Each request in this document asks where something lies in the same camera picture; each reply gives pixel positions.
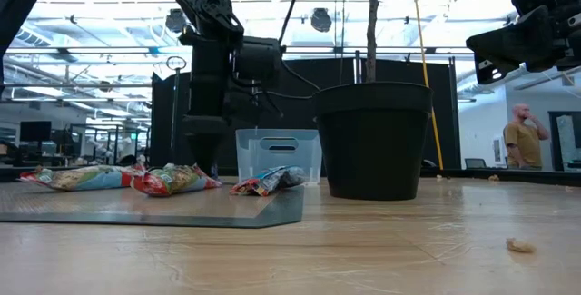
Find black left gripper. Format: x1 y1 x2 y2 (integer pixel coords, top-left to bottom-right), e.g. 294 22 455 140
181 34 237 177

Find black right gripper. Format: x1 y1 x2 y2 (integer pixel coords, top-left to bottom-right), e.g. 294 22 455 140
466 0 581 85

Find red granola bar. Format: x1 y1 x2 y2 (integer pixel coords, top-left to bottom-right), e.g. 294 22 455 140
18 163 146 192
130 162 223 198

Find blue red-tipped granola bar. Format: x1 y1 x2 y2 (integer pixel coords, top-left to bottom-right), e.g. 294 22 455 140
229 165 308 197

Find clear plastic container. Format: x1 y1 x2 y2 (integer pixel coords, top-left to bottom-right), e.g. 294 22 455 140
234 128 323 185

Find black partition panel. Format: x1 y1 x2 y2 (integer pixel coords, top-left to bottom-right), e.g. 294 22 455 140
149 56 460 172

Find person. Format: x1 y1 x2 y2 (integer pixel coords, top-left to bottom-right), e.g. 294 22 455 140
502 103 551 171

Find clear mat with grey border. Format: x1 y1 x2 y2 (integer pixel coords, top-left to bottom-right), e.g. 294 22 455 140
0 177 306 230

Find dark framed door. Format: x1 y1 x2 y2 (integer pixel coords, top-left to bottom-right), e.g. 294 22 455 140
547 111 581 172

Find black workstation frames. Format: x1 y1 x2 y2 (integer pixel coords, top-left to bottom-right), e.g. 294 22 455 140
53 122 151 167

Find round black ceiling fixture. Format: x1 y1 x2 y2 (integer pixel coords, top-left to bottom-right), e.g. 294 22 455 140
310 7 333 34
163 7 188 34

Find green plant in black pot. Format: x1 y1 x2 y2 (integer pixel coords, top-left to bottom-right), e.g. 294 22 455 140
310 0 438 202

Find black computer monitor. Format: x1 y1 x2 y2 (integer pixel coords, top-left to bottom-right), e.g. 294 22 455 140
18 120 53 143

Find large beige crumb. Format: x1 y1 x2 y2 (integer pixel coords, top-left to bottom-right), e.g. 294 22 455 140
505 237 537 254

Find metal ring pole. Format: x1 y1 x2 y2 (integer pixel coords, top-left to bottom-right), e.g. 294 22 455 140
165 54 188 151

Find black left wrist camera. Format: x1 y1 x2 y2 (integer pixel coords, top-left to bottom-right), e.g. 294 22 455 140
234 35 286 93

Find black aluminium frame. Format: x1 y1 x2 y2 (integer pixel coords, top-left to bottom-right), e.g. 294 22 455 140
0 165 581 188

